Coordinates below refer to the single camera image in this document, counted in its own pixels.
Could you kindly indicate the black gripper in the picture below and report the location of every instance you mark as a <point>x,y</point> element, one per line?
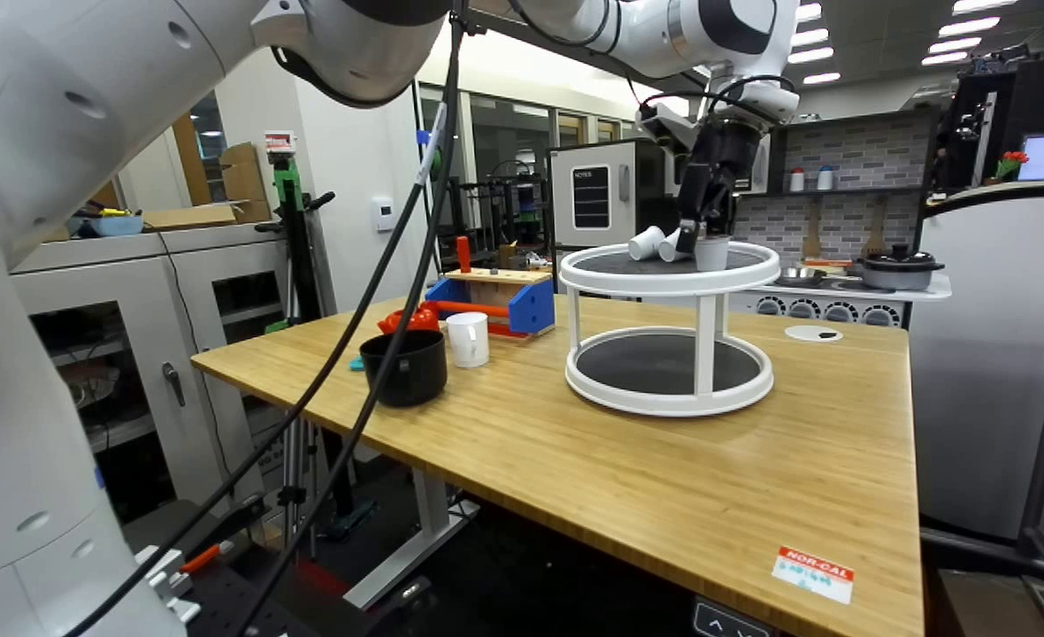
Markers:
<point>730,148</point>

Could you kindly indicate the red toy teapot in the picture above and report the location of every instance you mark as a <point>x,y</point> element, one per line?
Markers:
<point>409,321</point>

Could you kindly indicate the grey rounded panel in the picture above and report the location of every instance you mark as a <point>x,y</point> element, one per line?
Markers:
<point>976,375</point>

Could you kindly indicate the dark toy pot with lid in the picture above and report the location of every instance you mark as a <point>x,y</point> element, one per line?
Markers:
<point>897,270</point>

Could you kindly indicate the brown cardboard box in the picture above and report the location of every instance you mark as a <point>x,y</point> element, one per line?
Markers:
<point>208,211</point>

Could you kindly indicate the toy kitchen sink counter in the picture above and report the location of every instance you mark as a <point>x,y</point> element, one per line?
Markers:
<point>825,305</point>

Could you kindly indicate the grey storage cabinet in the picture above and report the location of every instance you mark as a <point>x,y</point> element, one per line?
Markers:
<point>189,354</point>

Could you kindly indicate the white wall thermostat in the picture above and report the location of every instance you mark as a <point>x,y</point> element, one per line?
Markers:
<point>385,215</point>

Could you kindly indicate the white toy kitchen oven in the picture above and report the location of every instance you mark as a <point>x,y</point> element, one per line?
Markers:
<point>593,197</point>

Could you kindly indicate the white mug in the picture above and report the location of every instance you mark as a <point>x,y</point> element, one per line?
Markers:
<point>468,342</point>

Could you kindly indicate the green black tripod stand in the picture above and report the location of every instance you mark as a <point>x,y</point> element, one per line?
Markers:
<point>294,283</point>

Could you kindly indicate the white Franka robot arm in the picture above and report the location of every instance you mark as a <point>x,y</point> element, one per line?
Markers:
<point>72,180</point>

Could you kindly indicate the red toy peg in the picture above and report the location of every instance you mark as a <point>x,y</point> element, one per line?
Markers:
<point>466,251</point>

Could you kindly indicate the red white warning sticker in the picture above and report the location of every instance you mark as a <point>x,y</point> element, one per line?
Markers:
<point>812,574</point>

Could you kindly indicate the blue wooden peg bench toy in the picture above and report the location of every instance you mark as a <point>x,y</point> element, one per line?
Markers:
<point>530,305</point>

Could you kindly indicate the white two-tier round stand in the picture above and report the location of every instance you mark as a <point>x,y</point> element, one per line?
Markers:
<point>668,279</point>

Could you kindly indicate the table height control panel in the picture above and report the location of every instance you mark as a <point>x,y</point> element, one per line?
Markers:
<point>730,624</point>

